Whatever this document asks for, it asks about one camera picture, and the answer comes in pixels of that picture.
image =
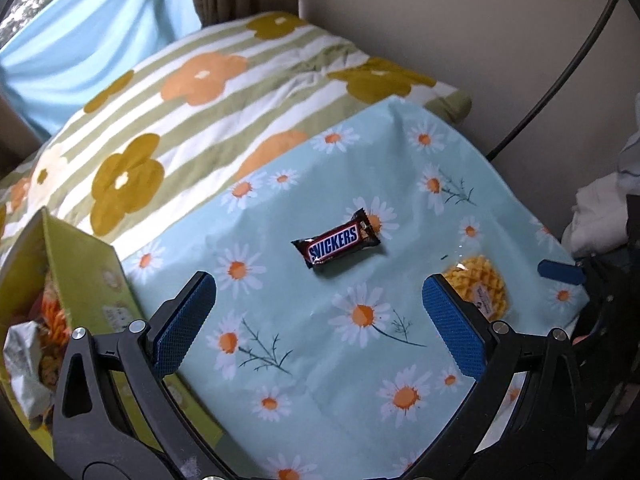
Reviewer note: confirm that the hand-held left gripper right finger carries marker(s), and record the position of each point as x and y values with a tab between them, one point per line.
452	327

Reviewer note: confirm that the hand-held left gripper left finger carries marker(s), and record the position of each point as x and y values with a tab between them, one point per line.
182	325

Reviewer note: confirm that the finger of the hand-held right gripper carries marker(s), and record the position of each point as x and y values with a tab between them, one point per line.
560	271

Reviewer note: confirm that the yellow waffle snack packet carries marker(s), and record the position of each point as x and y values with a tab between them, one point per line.
477	285

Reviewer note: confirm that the green cardboard box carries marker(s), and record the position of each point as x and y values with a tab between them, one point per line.
85	270

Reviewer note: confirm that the brown chocolate bar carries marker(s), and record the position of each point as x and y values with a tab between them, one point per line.
336	241

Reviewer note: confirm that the white cloth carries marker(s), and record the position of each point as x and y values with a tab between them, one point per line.
600	210

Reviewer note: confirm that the daisy print blue cloth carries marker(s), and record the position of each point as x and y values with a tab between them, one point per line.
310	340

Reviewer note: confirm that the orange striped snack packet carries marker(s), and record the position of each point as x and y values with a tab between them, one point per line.
54	310

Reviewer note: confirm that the striped floral pillow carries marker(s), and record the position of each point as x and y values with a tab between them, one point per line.
210	125

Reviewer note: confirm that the blue curtain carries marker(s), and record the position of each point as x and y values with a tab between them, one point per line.
100	45

